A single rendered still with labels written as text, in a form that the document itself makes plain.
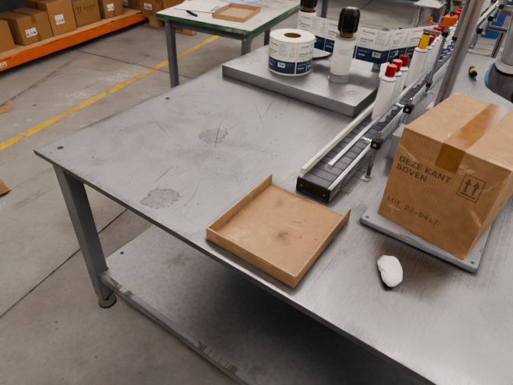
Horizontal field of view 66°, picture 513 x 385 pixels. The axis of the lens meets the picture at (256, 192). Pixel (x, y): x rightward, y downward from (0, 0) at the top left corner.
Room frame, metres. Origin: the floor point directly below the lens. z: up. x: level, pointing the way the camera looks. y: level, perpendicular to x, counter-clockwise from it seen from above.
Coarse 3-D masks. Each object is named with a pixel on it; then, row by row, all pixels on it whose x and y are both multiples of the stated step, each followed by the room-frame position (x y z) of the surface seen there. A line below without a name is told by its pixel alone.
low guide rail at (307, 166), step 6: (366, 108) 1.34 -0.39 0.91; (372, 108) 1.36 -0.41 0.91; (366, 114) 1.32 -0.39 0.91; (354, 120) 1.25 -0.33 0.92; (360, 120) 1.27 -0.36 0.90; (348, 126) 1.20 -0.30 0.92; (354, 126) 1.23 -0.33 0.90; (342, 132) 1.15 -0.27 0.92; (348, 132) 1.19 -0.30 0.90; (336, 138) 1.11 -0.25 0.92; (342, 138) 1.15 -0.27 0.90; (330, 144) 1.07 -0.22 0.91; (324, 150) 1.03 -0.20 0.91; (318, 156) 1.00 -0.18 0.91; (312, 162) 0.97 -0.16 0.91; (306, 168) 0.94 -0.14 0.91
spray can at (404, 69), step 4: (400, 56) 1.43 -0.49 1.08; (404, 56) 1.43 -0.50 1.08; (408, 56) 1.43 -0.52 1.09; (404, 60) 1.42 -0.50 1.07; (404, 64) 1.42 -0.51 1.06; (404, 68) 1.42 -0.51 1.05; (404, 72) 1.41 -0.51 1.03; (404, 76) 1.41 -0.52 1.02; (400, 80) 1.41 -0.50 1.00; (404, 80) 1.41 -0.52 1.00; (400, 84) 1.41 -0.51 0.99; (404, 84) 1.42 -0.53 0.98; (400, 88) 1.41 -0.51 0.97; (396, 92) 1.41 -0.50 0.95; (400, 92) 1.41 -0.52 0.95; (396, 96) 1.41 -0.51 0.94; (392, 108) 1.41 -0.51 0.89; (396, 108) 1.42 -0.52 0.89
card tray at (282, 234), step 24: (264, 192) 0.91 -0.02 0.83; (288, 192) 0.92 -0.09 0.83; (240, 216) 0.80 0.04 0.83; (264, 216) 0.81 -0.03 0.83; (288, 216) 0.81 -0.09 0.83; (312, 216) 0.82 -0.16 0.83; (336, 216) 0.82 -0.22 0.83; (216, 240) 0.70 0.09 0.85; (240, 240) 0.71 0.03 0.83; (264, 240) 0.72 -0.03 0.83; (288, 240) 0.72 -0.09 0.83; (312, 240) 0.73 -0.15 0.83; (264, 264) 0.62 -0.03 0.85; (288, 264) 0.64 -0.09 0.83
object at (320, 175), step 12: (444, 60) 2.02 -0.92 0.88; (408, 96) 1.55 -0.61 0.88; (372, 132) 1.23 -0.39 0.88; (360, 144) 1.14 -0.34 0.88; (324, 156) 1.06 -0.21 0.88; (348, 156) 1.07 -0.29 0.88; (312, 168) 0.99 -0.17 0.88; (324, 168) 0.99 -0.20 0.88; (336, 168) 0.99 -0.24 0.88; (312, 180) 0.92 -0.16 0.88; (324, 180) 0.93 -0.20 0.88
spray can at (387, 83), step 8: (392, 64) 1.34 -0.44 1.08; (392, 72) 1.31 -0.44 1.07; (384, 80) 1.31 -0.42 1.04; (392, 80) 1.30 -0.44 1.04; (384, 88) 1.31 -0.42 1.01; (392, 88) 1.31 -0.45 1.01; (376, 96) 1.33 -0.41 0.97; (384, 96) 1.30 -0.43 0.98; (376, 104) 1.32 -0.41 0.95; (384, 104) 1.30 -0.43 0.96; (376, 112) 1.31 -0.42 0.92; (384, 120) 1.31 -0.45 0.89
